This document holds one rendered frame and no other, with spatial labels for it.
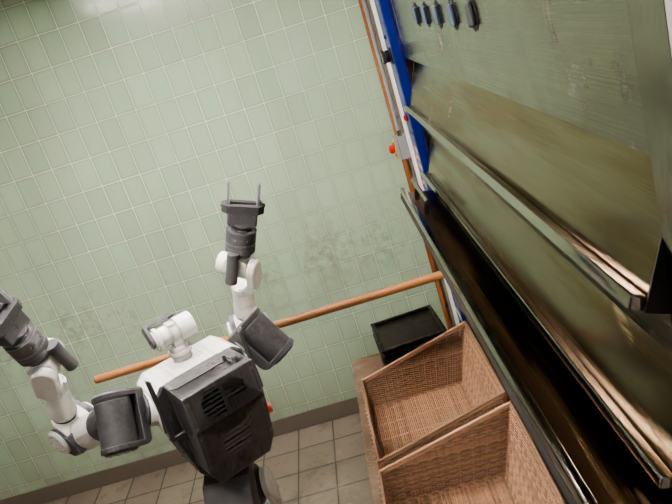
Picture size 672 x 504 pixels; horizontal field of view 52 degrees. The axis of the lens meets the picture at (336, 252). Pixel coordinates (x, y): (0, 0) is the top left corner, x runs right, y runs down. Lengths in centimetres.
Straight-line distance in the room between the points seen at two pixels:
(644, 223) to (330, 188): 273
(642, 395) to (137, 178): 290
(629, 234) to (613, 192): 7
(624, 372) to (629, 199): 31
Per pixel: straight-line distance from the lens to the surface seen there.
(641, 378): 107
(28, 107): 367
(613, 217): 94
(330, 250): 360
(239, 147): 347
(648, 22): 74
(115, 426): 180
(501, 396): 233
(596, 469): 111
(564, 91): 100
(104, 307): 385
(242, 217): 196
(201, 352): 187
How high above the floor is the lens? 213
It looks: 19 degrees down
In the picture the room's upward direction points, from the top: 18 degrees counter-clockwise
